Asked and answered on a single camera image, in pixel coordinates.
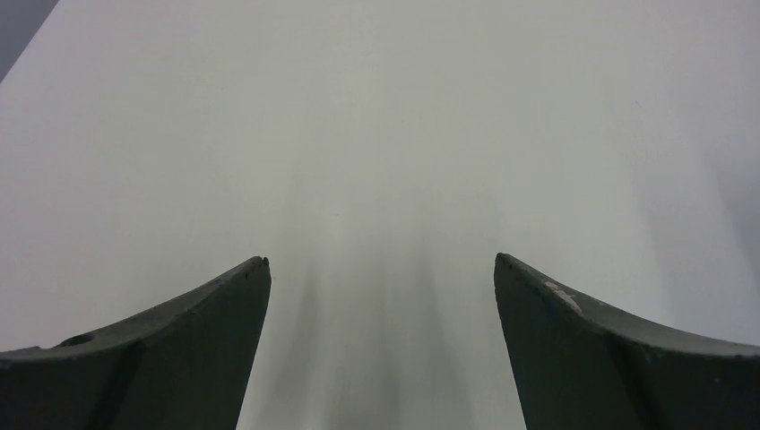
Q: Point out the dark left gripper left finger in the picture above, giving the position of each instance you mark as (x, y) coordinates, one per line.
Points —
(182, 364)

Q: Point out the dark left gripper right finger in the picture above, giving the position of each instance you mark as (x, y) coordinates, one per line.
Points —
(580, 363)

